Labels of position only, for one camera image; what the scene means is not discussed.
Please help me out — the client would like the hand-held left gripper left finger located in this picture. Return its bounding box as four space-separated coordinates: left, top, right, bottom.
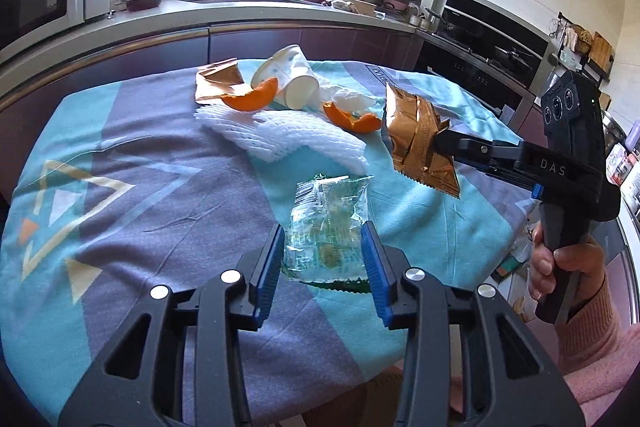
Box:
59 223 286 427

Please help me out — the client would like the grey kitchen counter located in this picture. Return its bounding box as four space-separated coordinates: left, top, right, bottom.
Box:
0 0 451 108

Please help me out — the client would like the wooden cutting board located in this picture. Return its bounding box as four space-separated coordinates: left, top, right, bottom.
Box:
589 32 614 75

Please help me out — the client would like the clear green plastic wrapper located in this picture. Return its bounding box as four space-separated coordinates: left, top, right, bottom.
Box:
281 174 376 295

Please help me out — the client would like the patterned paper cup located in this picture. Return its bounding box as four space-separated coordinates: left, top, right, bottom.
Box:
277 59 321 110
250 44 311 90

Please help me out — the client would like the large orange peel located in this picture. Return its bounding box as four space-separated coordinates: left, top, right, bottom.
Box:
220 77 279 112

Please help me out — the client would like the person's right forearm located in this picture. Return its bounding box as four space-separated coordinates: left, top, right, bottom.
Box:
550 267 640 427

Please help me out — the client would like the black range hood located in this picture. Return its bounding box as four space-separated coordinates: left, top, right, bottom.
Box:
442 0 555 58

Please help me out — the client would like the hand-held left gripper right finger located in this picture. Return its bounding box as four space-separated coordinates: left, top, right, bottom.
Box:
360 221 586 427

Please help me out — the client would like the pot with glass lid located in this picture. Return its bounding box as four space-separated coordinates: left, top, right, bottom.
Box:
602 112 628 152

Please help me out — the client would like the teal grey patterned tablecloth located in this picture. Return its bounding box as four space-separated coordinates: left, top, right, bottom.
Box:
0 57 538 413

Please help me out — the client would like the white foam fruit net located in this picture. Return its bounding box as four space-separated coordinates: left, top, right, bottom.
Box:
194 104 369 175

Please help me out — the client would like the small orange peel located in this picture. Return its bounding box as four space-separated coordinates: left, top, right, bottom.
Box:
322 101 383 134

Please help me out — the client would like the person's right hand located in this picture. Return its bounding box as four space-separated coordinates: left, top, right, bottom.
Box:
527 223 608 308

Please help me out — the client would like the large gold foil wrapper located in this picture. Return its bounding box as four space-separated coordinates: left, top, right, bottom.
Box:
381 83 461 200

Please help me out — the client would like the white tissue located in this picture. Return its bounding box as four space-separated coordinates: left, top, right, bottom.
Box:
315 74 382 115

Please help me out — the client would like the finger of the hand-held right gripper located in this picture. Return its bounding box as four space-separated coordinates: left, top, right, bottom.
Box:
433 147 521 180
434 129 523 160

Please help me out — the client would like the black built-in oven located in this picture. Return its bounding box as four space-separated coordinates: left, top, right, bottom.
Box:
414 41 532 120

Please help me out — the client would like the small steel kettle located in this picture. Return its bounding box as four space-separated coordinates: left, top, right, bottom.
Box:
407 4 433 30

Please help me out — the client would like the black gas stove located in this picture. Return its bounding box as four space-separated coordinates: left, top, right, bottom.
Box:
425 24 536 88

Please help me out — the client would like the small gold foil wrapper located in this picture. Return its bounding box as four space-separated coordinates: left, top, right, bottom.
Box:
194 58 246 104

